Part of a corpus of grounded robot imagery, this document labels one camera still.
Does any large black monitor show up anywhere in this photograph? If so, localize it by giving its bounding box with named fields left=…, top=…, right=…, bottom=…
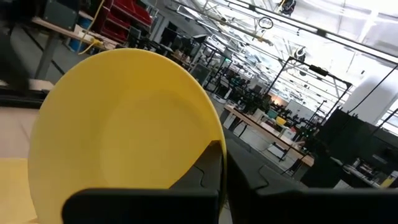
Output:
left=315, top=107, right=398, bottom=187

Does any wooden workbench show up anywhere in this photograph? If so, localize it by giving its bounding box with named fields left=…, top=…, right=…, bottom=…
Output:
left=30, top=16, right=121, bottom=81

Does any blue barrel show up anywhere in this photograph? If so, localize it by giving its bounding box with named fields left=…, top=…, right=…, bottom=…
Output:
left=68, top=17, right=91, bottom=53

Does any red storage bin rack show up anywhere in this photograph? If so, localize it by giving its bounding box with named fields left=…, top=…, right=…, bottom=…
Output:
left=93, top=0, right=154, bottom=44

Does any yellow workbench cable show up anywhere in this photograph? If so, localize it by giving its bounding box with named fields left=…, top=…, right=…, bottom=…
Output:
left=76, top=0, right=106, bottom=56

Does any grey box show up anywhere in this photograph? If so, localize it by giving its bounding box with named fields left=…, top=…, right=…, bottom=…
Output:
left=42, top=0, right=79, bottom=31

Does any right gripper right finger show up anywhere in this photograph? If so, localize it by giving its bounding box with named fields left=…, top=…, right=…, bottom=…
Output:
left=225, top=138, right=398, bottom=224

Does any black hanging cable loop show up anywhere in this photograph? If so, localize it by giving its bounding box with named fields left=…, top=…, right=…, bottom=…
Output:
left=257, top=15, right=275, bottom=31

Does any black metal gantry frame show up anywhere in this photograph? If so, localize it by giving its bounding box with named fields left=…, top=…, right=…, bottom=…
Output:
left=264, top=55, right=354, bottom=127

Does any yellow plastic plate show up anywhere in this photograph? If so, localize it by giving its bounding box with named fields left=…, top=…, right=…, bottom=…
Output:
left=27, top=48, right=228, bottom=224

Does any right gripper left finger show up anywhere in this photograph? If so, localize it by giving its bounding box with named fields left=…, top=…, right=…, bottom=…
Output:
left=61, top=139, right=224, bottom=224

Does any long wooden background table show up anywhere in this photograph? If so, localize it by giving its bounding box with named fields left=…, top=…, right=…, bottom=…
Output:
left=223, top=104, right=315, bottom=175

